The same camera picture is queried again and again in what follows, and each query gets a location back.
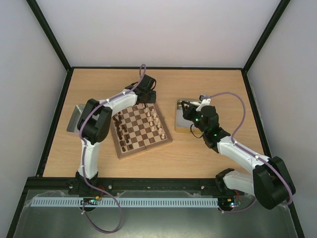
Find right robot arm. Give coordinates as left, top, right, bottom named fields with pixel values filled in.
left=181, top=99, right=296, bottom=210

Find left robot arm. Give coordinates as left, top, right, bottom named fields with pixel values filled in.
left=68, top=74, right=156, bottom=195

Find white pieces on board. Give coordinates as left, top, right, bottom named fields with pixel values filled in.
left=139, top=104, right=167, bottom=144

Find wooden chess board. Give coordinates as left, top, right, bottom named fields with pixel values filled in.
left=110, top=103, right=172, bottom=159

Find dark chess pieces group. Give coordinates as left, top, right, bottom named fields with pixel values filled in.
left=111, top=109, right=132, bottom=154

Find gold metal tin tray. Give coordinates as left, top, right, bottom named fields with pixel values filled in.
left=174, top=99, right=199, bottom=133

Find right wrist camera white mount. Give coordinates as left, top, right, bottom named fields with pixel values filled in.
left=199, top=94, right=211, bottom=107

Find purple looped floor cable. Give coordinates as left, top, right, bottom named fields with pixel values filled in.
left=82, top=190, right=123, bottom=233

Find light blue slotted cable duct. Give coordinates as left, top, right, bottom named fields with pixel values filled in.
left=31, top=197, right=218, bottom=208

